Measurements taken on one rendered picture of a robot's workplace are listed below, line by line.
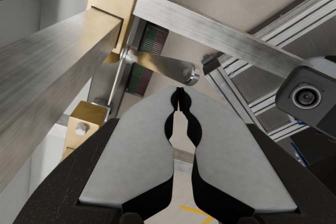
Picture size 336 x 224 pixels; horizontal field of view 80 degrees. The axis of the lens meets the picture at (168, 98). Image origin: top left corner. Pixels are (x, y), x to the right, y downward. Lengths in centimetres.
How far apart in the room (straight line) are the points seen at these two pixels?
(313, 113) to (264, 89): 92
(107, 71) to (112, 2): 25
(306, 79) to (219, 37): 11
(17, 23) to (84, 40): 36
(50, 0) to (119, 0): 33
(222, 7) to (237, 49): 88
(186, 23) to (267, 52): 11
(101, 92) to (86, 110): 14
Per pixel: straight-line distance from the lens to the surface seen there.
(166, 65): 15
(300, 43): 111
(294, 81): 22
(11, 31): 52
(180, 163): 41
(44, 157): 88
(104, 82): 49
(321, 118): 23
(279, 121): 130
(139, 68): 46
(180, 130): 148
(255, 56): 29
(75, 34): 17
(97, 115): 37
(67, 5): 55
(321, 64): 33
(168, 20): 26
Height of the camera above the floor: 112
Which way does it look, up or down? 58 degrees down
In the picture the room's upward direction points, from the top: 178 degrees counter-clockwise
